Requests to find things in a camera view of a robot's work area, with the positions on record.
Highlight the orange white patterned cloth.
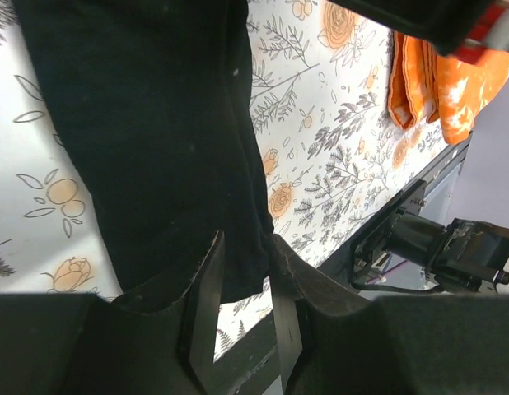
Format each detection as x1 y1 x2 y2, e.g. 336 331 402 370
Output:
388 32 509 145

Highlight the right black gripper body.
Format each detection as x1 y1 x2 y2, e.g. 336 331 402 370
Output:
336 0 509 56

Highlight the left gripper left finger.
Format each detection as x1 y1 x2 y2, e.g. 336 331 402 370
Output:
112 232 226 394

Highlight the black boxer underwear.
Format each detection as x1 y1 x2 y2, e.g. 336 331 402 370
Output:
14 1 273 303

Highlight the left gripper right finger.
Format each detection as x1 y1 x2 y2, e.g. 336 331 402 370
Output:
269 235 369 383

